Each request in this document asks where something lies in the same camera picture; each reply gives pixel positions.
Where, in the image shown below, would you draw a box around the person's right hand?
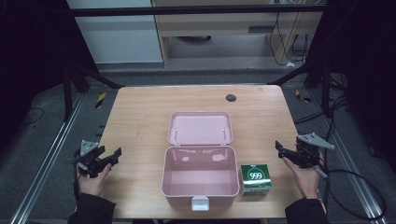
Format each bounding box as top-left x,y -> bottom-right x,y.
282,155 -> 327,200

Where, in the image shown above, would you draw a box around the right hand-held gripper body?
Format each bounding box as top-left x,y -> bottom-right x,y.
294,132 -> 336,169

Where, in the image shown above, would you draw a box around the white cabinet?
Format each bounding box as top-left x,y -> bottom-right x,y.
65,0 -> 164,65

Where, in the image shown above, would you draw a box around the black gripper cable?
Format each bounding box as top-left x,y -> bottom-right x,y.
314,167 -> 388,221
72,148 -> 84,202

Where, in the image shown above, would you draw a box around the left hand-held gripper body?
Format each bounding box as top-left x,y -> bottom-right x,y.
74,139 -> 109,179

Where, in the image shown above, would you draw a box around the black horizontal frame bar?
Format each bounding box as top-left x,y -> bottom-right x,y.
68,4 -> 328,18

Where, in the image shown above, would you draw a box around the green and white medicine box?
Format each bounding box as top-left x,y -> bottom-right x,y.
239,163 -> 273,197

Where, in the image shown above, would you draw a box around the black metal stand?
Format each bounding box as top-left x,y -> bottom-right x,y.
268,57 -> 332,119
61,60 -> 125,123

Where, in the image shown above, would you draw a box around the black hanging cables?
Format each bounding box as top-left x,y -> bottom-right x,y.
268,11 -> 311,67

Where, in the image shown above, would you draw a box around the thin black floor cable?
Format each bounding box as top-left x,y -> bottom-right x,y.
21,106 -> 46,127

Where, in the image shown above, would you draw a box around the black floor cables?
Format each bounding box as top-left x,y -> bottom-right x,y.
293,73 -> 351,143

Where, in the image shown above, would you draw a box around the yellow and black tape strip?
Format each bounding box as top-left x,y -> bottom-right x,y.
294,89 -> 312,104
94,91 -> 107,109

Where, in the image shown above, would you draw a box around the person's left hand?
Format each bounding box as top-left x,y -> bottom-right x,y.
76,162 -> 113,197

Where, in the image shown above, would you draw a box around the pink plastic storage box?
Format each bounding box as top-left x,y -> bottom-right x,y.
161,110 -> 240,212

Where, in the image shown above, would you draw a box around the aluminium floor rail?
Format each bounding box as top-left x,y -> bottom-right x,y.
307,88 -> 390,224
8,92 -> 86,224

